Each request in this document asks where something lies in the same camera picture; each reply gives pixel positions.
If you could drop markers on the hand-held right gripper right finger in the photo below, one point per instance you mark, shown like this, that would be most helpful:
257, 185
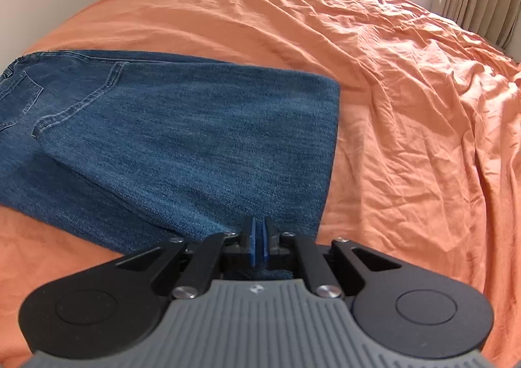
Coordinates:
265, 244

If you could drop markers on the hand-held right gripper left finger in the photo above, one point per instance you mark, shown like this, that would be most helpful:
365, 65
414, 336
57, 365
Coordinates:
253, 244

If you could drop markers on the orange bed sheet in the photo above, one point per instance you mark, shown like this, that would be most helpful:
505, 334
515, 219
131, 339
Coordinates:
203, 14

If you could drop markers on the crumpled orange blanket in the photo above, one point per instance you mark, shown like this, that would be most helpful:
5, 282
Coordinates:
427, 128

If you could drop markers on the blue denim pants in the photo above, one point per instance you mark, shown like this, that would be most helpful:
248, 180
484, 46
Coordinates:
183, 132

